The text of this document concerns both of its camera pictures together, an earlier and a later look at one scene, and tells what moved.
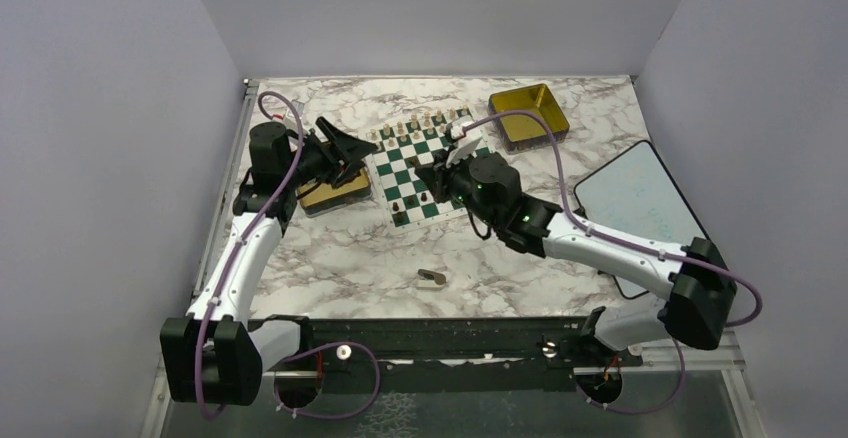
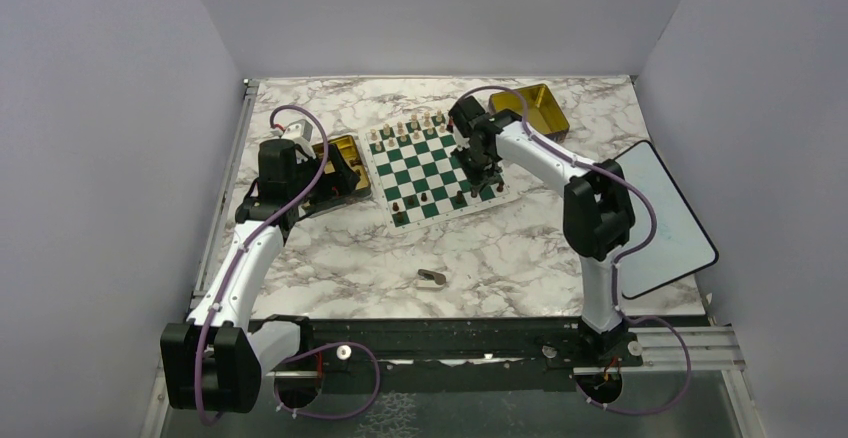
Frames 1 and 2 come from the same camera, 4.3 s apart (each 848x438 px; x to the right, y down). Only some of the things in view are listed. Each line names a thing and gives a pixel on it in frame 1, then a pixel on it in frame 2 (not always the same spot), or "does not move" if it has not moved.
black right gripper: [435, 182] to [477, 179]
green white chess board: [407, 198] does not move
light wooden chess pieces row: [415, 127] does not move
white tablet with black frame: [633, 194] does not move
